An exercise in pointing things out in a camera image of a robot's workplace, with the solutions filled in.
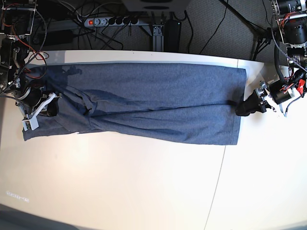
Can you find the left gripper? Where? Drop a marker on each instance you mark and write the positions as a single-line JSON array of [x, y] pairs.
[[268, 96]]

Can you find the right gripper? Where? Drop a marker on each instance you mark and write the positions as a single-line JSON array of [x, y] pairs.
[[34, 100]]

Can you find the blue grey T-shirt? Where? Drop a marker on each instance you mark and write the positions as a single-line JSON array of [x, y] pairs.
[[185, 103]]

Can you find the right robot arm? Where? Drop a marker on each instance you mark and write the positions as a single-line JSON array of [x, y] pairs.
[[17, 82]]

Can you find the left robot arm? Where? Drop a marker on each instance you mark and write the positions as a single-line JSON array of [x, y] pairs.
[[288, 31]]

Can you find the white power strip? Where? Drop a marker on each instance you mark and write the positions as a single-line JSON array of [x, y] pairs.
[[98, 22]]

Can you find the black power adapter brick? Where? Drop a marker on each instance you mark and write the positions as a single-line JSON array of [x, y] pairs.
[[172, 34]]

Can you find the aluminium table leg profile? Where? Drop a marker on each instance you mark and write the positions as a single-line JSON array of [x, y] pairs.
[[158, 38]]

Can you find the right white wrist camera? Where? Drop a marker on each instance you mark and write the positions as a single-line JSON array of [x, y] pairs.
[[30, 124]]

